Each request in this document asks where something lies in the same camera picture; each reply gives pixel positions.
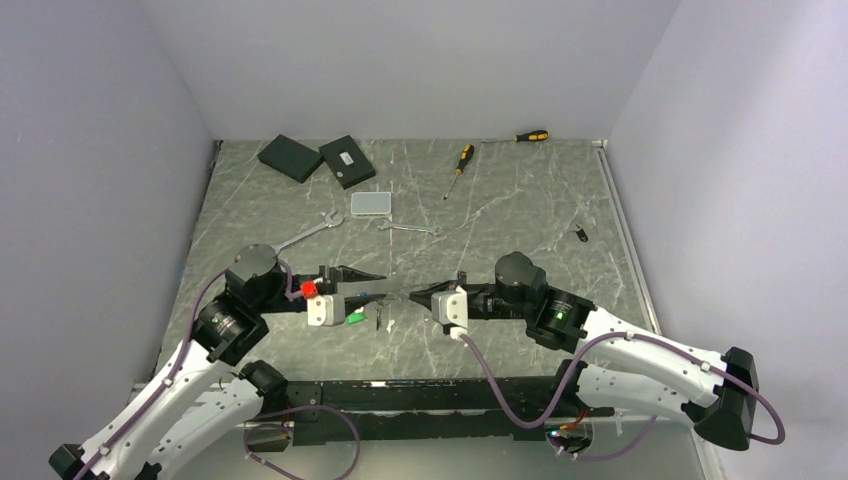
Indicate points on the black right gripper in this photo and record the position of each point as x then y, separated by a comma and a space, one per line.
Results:
424, 296

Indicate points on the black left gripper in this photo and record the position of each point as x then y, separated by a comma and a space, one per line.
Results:
344, 273

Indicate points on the key with green tag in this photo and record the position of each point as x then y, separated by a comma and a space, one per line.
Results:
355, 318

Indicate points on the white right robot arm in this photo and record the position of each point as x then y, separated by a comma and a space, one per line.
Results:
615, 363

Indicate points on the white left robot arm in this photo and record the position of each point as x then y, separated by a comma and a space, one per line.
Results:
163, 427

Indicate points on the large silver wrench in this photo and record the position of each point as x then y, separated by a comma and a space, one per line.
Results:
332, 219

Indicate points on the small silver wrench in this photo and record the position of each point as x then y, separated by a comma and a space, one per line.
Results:
386, 224

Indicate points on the black box with label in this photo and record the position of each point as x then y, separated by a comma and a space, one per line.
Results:
349, 165

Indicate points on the black flat box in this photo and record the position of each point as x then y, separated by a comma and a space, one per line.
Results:
290, 158

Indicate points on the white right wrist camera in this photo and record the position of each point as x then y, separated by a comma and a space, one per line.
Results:
450, 310

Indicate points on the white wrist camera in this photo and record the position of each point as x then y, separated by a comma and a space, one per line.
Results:
326, 310
450, 310

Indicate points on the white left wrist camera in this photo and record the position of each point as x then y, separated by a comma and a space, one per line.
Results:
326, 310

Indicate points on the white network switch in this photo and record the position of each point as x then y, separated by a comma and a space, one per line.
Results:
371, 204

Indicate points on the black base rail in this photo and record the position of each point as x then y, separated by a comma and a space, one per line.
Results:
335, 411

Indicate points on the orange black screwdriver at wall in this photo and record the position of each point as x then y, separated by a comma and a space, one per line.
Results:
527, 137

